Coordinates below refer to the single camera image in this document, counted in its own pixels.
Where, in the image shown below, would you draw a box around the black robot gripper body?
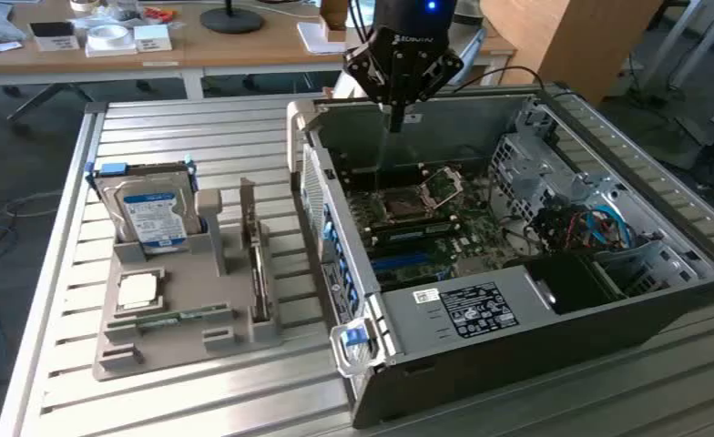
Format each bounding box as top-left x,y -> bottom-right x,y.
361,0 -> 456,105

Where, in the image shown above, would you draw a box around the nvidia graphics card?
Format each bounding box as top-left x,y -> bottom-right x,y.
237,177 -> 274,322

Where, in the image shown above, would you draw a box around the white tray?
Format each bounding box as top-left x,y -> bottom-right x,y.
296,21 -> 365,56

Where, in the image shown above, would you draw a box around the brown cardboard box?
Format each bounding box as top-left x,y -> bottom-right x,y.
317,0 -> 351,32

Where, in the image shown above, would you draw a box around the wooden desk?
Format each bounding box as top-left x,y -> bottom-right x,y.
0,0 -> 519,87

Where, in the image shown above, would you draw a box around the wooden cabinet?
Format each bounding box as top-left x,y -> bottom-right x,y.
480,0 -> 666,106

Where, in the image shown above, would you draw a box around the metal socket cover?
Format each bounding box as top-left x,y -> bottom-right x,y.
416,166 -> 464,211

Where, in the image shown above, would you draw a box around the black lamp base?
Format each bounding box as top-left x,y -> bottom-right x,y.
198,0 -> 265,36

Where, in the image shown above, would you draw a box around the perforated metal drive cage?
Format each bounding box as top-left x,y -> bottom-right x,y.
490,131 -> 628,238

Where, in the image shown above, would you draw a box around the CPU socket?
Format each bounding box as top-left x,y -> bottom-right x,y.
379,188 -> 432,220

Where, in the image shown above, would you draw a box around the green motherboard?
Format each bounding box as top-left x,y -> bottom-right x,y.
343,163 -> 546,292

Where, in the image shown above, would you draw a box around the white cube box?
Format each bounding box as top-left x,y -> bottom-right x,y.
132,24 -> 172,53

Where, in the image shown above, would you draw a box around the black RAM stick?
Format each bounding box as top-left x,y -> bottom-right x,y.
371,222 -> 459,243

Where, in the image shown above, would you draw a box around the flat white box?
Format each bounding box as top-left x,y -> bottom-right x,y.
84,39 -> 140,58

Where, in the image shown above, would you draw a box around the blue expansion slot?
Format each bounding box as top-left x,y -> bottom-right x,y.
371,252 -> 431,270

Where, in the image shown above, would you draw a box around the silver chipset heatsink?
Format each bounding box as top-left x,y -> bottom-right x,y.
456,257 -> 503,279

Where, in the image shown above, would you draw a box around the white tape roll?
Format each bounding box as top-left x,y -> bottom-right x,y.
88,25 -> 134,46

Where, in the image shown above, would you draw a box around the hard disk with blue carrier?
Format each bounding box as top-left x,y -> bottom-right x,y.
84,155 -> 208,257

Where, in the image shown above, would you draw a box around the black and white label box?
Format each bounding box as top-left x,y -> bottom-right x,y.
30,21 -> 81,52

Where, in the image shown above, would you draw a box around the grey metal disk bay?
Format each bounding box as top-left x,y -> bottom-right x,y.
592,240 -> 698,297

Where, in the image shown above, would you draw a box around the grey parts rack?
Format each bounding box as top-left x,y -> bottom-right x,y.
92,188 -> 285,382

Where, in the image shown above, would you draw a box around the grey power supply unit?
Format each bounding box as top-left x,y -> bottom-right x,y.
380,266 -> 556,365

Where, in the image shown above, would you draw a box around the silver CPU chip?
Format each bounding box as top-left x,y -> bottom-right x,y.
117,274 -> 158,307

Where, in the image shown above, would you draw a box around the green RAM stick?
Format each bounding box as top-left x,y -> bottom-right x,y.
116,307 -> 230,329

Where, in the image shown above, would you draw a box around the black open PC case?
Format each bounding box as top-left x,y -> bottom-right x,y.
287,81 -> 714,430

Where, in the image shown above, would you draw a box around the metal slat table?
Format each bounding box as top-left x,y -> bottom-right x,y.
0,81 -> 714,437

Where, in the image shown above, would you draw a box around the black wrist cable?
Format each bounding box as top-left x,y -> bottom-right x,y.
347,0 -> 375,46

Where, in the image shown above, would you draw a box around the black power cable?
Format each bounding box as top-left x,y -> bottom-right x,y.
482,66 -> 547,95

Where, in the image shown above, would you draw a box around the white desk frame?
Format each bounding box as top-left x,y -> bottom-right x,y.
635,0 -> 714,124

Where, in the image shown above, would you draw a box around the black wire bundle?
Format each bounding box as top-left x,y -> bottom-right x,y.
530,202 -> 586,254

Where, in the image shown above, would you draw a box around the blue disk wire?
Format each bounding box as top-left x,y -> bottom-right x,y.
580,204 -> 636,252

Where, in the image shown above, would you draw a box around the silver case latch handle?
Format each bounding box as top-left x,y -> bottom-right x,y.
329,317 -> 389,379

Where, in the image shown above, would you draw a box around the white floor cable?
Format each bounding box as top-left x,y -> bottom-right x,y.
0,189 -> 63,219

